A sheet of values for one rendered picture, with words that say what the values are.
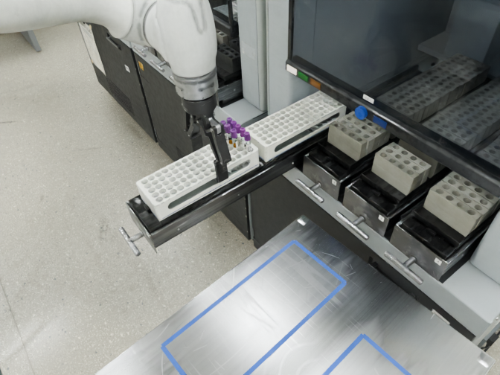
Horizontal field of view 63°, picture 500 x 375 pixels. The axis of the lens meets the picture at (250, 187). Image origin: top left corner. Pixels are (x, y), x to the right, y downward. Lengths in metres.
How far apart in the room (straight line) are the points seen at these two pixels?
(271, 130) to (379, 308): 0.54
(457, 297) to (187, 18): 0.78
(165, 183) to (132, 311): 0.92
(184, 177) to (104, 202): 1.30
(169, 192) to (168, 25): 0.37
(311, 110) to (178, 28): 0.52
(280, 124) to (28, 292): 1.38
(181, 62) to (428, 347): 0.68
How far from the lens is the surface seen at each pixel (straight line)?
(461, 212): 0.96
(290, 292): 0.83
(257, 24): 1.23
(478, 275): 1.05
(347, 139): 1.07
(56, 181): 2.48
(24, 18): 0.69
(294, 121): 1.13
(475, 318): 1.01
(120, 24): 0.88
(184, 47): 0.79
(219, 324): 0.80
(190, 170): 0.99
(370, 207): 1.01
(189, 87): 0.84
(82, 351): 1.81
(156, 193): 0.97
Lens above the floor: 1.54
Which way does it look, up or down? 46 degrees down
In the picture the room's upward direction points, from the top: 4 degrees counter-clockwise
